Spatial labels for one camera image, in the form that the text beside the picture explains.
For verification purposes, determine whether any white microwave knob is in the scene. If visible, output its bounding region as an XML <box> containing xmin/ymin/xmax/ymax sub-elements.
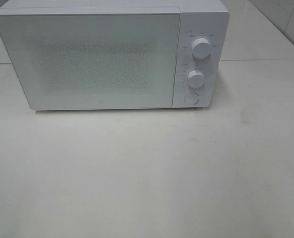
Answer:
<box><xmin>187</xmin><ymin>70</ymin><xmax>205</xmax><ymax>88</ymax></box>
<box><xmin>191</xmin><ymin>37</ymin><xmax>211</xmax><ymax>59</ymax></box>

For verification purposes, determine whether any white microwave oven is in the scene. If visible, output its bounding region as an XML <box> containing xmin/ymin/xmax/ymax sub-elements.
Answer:
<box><xmin>0</xmin><ymin>0</ymin><xmax>230</xmax><ymax>110</ymax></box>

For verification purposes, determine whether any white microwave door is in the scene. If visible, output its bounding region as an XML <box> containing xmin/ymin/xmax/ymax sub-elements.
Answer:
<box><xmin>0</xmin><ymin>14</ymin><xmax>179</xmax><ymax>110</ymax></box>

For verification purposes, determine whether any round white door button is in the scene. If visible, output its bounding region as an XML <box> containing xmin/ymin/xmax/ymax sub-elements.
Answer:
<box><xmin>184</xmin><ymin>93</ymin><xmax>200</xmax><ymax>105</ymax></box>

